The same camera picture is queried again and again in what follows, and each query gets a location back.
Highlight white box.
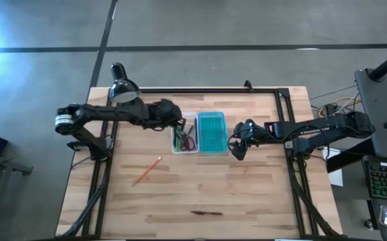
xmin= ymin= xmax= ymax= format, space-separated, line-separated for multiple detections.
xmin=321 ymin=147 xmax=344 ymax=187

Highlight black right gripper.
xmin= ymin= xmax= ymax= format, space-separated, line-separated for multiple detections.
xmin=230 ymin=119 xmax=268 ymax=161

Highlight black desk lamp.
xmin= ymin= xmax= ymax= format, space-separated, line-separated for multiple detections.
xmin=108 ymin=62 xmax=141 ymax=104

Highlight black aluminium table frame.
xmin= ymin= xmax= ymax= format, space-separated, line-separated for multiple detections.
xmin=56 ymin=87 xmax=340 ymax=240

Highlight clear plastic supply box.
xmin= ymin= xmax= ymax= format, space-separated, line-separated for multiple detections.
xmin=170 ymin=112 xmax=200 ymax=155

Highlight orange pencil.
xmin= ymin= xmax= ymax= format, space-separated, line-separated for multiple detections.
xmin=131 ymin=155 xmax=163 ymax=187

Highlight black pen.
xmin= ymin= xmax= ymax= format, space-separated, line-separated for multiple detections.
xmin=179 ymin=125 xmax=195 ymax=150

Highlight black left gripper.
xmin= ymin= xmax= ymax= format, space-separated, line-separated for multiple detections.
xmin=145 ymin=98 xmax=187 ymax=135

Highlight brown Paper Mate pen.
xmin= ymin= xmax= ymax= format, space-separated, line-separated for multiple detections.
xmin=189 ymin=210 xmax=224 ymax=216

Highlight black cable sleeve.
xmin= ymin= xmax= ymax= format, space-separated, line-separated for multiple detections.
xmin=61 ymin=165 xmax=111 ymax=239
xmin=289 ymin=167 xmax=335 ymax=239

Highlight yellow cables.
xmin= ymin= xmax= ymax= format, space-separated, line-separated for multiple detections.
xmin=317 ymin=95 xmax=362 ymax=117

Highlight teal plastic box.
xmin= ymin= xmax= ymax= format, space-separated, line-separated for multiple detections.
xmin=198 ymin=111 xmax=229 ymax=155

